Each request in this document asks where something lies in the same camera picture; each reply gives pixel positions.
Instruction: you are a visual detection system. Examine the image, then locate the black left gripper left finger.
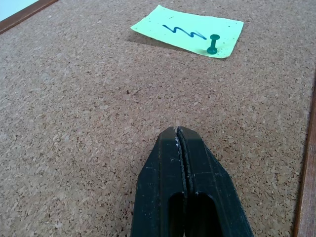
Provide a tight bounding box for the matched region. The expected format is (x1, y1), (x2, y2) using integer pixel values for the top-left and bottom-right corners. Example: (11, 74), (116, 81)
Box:
(130, 126), (185, 237)

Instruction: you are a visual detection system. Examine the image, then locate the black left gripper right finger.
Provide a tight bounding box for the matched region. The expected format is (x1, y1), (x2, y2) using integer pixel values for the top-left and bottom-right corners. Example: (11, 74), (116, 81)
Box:
(176, 126), (255, 237)

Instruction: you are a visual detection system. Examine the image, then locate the green sticky note with scribble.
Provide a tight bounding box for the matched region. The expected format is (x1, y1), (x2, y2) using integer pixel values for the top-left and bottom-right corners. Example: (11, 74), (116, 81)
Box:
(130, 4), (244, 59)

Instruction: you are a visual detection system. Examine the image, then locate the green pushpin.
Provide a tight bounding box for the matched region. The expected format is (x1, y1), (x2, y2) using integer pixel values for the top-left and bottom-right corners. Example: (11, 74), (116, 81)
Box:
(206, 34), (221, 55)

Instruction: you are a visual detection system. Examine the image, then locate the cork board with wooden frame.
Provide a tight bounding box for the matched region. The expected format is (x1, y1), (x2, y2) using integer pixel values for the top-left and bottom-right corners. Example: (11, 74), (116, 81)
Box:
(0, 0), (316, 237)

